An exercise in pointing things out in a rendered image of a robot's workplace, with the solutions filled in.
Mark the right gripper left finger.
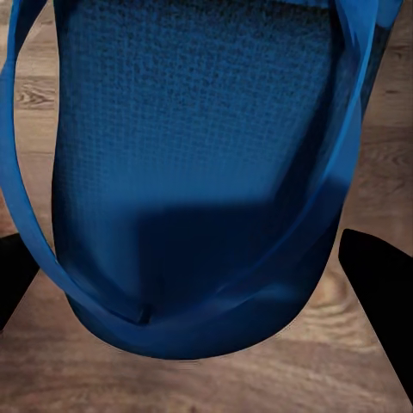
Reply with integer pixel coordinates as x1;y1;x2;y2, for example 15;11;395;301
0;233;40;331

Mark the sandal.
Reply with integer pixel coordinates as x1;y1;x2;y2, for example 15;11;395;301
0;0;404;361

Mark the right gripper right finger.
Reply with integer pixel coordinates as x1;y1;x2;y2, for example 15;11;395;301
339;229;413;404

